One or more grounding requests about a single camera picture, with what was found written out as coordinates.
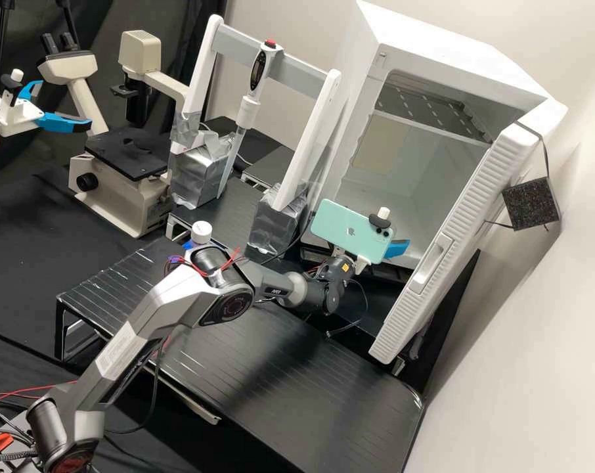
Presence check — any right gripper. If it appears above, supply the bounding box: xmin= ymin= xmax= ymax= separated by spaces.
xmin=353 ymin=238 xmax=411 ymax=276

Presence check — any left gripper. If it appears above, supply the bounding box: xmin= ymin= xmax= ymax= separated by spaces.
xmin=0 ymin=79 xmax=93 ymax=139

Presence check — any cream microscope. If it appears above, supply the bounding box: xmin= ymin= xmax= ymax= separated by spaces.
xmin=36 ymin=29 xmax=191 ymax=240

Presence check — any incubator door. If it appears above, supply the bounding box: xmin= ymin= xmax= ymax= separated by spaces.
xmin=368 ymin=122 xmax=563 ymax=366

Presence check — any white pipette stand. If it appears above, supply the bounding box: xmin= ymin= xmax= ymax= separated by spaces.
xmin=169 ymin=13 xmax=351 ymax=255

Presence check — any black platform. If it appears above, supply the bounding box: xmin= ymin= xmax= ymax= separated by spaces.
xmin=165 ymin=173 xmax=319 ymax=257
xmin=240 ymin=145 xmax=299 ymax=192
xmin=152 ymin=300 xmax=425 ymax=473
xmin=55 ymin=235 xmax=264 ymax=426

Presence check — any small bottle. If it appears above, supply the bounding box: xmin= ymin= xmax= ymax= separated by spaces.
xmin=186 ymin=221 xmax=215 ymax=253

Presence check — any white incubator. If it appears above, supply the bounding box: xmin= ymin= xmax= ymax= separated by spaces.
xmin=299 ymin=0 xmax=570 ymax=273

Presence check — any pipette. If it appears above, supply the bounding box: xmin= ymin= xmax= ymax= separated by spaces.
xmin=217 ymin=37 xmax=284 ymax=199

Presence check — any right wrist camera phone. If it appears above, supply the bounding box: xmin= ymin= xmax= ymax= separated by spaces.
xmin=309 ymin=198 xmax=393 ymax=263

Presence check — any black cable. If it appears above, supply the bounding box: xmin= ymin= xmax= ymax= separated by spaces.
xmin=102 ymin=328 xmax=181 ymax=438
xmin=325 ymin=277 xmax=371 ymax=340

